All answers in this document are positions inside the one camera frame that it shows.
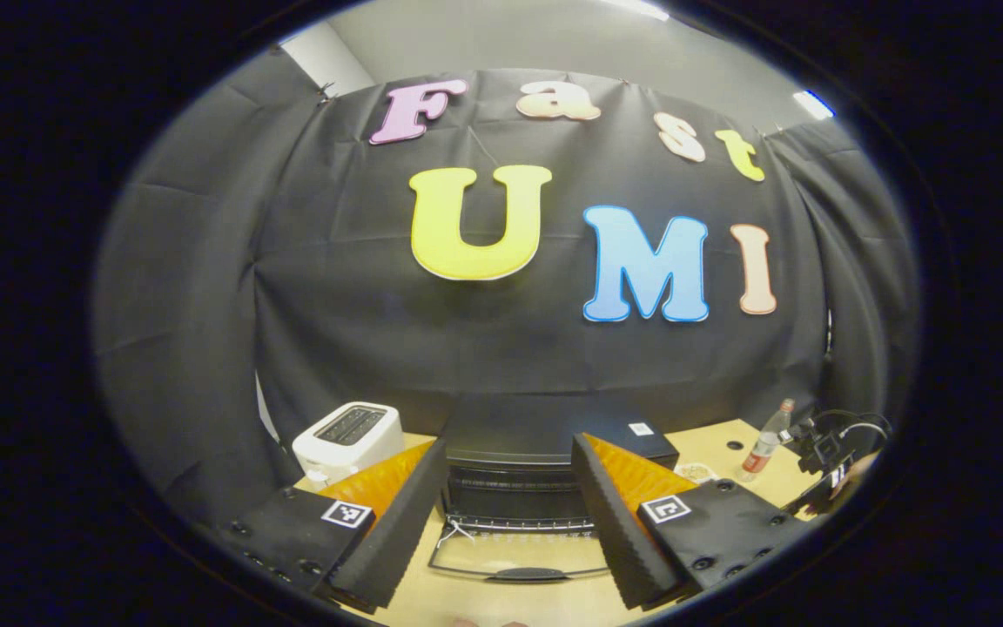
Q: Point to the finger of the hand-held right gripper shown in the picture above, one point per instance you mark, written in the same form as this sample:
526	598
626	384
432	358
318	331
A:
819	492

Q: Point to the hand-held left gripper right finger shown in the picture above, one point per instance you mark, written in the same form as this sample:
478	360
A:
615	540

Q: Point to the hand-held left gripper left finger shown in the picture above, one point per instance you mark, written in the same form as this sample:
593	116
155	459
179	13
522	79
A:
397	540

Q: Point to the black electric oven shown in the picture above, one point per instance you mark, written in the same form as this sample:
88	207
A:
510	488

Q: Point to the clear plastic bottle red label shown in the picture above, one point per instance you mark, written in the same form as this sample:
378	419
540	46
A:
763	448

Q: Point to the white toaster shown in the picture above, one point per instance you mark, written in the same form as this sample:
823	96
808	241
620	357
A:
353	444

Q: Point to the white divided bean plate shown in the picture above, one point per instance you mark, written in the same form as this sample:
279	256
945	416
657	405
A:
697	475

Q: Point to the black backdrop cloth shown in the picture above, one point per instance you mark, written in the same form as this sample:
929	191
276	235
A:
380	348

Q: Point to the small ceiling light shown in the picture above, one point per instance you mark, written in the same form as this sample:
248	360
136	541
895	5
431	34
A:
813	104

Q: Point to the large ceiling light panel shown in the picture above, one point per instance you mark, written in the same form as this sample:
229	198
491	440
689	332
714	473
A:
641	7

